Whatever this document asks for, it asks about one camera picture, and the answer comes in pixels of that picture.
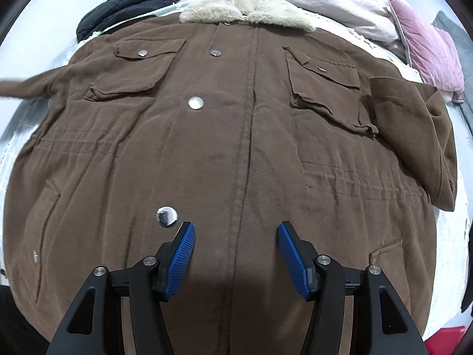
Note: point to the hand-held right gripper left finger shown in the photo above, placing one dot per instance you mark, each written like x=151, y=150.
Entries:
x=180, y=259

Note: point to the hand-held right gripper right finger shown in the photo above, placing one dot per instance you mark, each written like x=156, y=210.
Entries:
x=293, y=259

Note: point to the brown jacket with fur collar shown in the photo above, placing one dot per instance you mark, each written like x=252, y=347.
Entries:
x=221, y=155

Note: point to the red object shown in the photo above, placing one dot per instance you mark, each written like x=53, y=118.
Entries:
x=443, y=340

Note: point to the pink velvet pillow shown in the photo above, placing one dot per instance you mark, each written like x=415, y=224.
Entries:
x=432, y=51

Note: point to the black folded garment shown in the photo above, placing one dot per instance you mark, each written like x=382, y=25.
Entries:
x=122, y=7

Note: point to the grey pillow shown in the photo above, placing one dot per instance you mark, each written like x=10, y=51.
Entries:
x=449, y=26

